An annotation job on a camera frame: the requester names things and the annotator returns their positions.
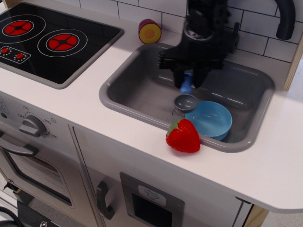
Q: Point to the toy oven door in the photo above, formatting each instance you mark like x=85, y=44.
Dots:
x=36, y=176

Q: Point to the red toy strawberry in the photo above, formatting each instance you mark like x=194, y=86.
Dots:
x=182, y=136

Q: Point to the black toy faucet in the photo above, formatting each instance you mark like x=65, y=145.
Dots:
x=271, y=28

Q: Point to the grey dishwasher panel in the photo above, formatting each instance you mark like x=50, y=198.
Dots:
x=150, y=205

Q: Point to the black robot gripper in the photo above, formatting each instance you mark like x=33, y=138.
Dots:
x=197, y=53

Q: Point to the yellow pink toy cylinder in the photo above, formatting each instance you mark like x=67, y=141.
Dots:
x=149, y=31

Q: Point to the light blue plastic bowl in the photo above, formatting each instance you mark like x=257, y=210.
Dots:
x=211, y=119

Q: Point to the grey oven door handle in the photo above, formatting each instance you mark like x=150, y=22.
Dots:
x=27, y=150

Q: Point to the grey toy sink basin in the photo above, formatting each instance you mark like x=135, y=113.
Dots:
x=138, y=88

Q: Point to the grey oven knob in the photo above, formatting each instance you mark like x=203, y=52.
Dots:
x=32, y=126

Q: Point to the grey cabinet door handle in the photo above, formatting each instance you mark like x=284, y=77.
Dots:
x=101, y=192

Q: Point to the black toy stovetop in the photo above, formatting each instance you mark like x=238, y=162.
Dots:
x=51, y=47

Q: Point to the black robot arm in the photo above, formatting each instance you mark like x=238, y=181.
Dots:
x=206, y=15

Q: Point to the blue handled grey spoon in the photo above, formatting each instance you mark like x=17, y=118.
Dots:
x=186, y=102

